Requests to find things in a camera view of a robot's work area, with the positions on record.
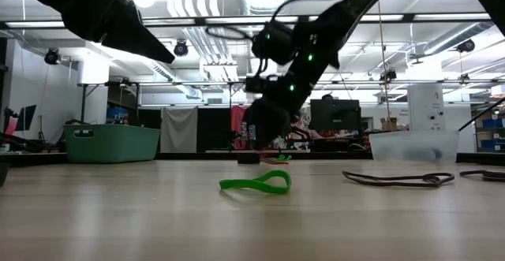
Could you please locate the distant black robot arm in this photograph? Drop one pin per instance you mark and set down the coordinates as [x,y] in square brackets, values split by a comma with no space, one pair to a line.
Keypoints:
[304,133]

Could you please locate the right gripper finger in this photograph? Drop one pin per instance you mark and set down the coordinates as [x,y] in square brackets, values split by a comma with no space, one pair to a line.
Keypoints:
[260,123]
[282,125]

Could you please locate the green rubber band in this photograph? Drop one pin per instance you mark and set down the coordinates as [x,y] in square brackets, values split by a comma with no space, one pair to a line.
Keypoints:
[285,157]
[236,185]

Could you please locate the white square pillar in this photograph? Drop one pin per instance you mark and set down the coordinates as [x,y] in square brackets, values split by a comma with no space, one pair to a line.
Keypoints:
[93,95]

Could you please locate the black monitor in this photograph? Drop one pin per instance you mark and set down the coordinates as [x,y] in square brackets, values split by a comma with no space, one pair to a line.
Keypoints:
[335,115]

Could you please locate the blue distant bin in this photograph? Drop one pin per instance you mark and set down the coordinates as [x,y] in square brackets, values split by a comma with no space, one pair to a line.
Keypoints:
[117,115]

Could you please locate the floral hanging cloth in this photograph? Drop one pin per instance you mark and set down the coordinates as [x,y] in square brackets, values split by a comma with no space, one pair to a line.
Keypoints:
[305,115]

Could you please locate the cardboard box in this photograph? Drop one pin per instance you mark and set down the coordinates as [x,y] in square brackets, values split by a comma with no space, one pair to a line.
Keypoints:
[388,124]

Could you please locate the shelf with blue bins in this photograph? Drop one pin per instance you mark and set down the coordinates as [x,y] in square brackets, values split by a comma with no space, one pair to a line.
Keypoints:
[491,125]

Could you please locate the white cylinder machine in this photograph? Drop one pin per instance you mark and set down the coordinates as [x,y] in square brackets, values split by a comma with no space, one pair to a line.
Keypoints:
[426,107]

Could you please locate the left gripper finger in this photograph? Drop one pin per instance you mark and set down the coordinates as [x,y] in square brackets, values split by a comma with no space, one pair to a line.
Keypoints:
[142,30]
[134,46]

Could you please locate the black slanted rod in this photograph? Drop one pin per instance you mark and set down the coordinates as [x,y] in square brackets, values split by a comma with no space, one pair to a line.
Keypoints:
[481,115]

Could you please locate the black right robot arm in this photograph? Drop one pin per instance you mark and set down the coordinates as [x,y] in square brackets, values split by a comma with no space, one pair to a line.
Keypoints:
[355,12]

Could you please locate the grey hanging cloth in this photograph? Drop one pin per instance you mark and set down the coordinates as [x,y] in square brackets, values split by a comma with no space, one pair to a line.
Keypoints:
[178,129]

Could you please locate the teal plastic basket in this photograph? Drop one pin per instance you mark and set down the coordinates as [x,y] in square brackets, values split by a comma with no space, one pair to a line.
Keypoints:
[118,146]

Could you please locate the thin dark rubber band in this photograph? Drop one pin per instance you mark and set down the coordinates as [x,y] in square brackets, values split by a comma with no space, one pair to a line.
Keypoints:
[430,180]
[489,175]

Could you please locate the red hanging cloth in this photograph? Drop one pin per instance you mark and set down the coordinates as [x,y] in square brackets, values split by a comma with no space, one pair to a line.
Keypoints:
[236,115]

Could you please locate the clear plastic bin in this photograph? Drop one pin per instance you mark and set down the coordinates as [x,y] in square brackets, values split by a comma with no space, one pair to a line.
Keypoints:
[386,142]

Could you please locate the small tilted monitor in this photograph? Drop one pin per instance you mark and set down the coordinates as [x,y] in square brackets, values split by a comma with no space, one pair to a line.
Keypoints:
[27,117]

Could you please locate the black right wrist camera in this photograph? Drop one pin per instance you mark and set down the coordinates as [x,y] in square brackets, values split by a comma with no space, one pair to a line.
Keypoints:
[260,84]

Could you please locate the red rubber band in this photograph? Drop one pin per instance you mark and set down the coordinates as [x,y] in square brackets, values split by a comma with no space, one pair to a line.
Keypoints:
[272,161]

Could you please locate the black ceiling spotlight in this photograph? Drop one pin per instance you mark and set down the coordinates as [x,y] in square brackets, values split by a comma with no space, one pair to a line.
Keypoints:
[466,46]
[390,75]
[181,49]
[51,56]

